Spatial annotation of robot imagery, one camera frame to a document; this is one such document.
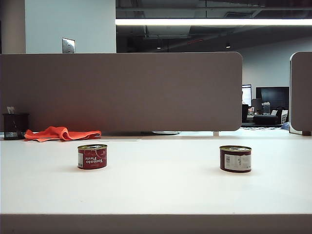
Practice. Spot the red can with white label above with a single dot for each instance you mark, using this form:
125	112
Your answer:
235	159

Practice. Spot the red can with Tomato Paste print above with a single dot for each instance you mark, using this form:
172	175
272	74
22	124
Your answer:
92	157

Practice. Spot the large brown desk partition panel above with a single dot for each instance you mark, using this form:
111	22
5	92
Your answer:
122	92

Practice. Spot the white lit computer monitor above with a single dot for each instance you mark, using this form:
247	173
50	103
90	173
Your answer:
246	94

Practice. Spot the orange cloth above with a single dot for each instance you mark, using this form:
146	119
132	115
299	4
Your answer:
62	133

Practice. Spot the black hanging ceiling lamp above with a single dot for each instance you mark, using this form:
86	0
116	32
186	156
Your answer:
228	44

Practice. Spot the black round ottoman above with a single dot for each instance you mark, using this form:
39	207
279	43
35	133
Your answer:
265	119

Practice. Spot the long ceiling light strip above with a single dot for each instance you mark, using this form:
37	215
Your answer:
213	21

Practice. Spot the black mesh pen holder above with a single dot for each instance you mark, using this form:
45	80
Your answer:
15	126

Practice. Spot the small brown desk partition panel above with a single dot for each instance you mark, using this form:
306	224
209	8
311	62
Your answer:
301	92

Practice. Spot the metal wall switch plate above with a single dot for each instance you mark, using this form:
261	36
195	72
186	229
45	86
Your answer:
68	45

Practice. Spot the black wall screen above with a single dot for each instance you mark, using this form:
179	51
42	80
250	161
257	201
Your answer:
273	97

